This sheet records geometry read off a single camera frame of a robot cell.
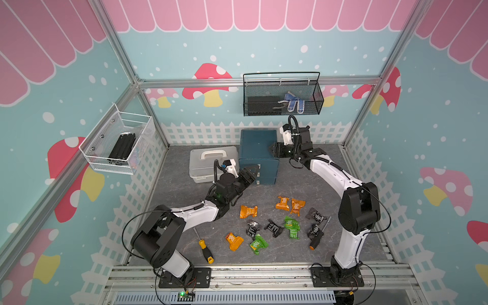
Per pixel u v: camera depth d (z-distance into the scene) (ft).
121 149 2.29
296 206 3.03
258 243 2.67
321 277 2.43
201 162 3.25
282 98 2.92
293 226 2.81
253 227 2.85
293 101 2.65
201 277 2.43
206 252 2.60
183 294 2.40
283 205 3.09
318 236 2.77
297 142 2.34
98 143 2.23
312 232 2.75
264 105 2.79
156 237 1.48
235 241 2.73
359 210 1.62
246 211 3.01
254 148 2.94
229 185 2.17
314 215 2.95
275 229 2.79
